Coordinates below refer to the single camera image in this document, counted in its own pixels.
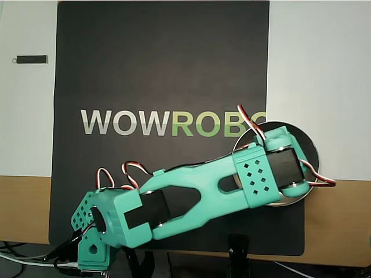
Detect metal bowl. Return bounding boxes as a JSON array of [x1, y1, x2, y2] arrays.
[[231, 120, 321, 208]]

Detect black mat with WOWROBO print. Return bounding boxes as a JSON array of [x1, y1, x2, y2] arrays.
[[48, 0, 305, 257]]

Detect black spring lamp stand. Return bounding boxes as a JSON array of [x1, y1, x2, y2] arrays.
[[227, 233, 250, 278]]

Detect black table clamp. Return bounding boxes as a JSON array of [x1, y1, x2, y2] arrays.
[[124, 246, 156, 278]]

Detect white paper sheet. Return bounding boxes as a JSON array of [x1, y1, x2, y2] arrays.
[[0, 0, 371, 181]]

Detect black USB stick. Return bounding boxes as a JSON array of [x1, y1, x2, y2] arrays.
[[12, 54, 49, 65]]

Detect red white black servo wires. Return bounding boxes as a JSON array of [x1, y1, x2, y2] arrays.
[[95, 104, 337, 192]]

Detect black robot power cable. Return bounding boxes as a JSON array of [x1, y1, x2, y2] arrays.
[[42, 225, 96, 263]]

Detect white cable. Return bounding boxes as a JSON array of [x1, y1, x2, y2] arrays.
[[0, 250, 79, 269]]

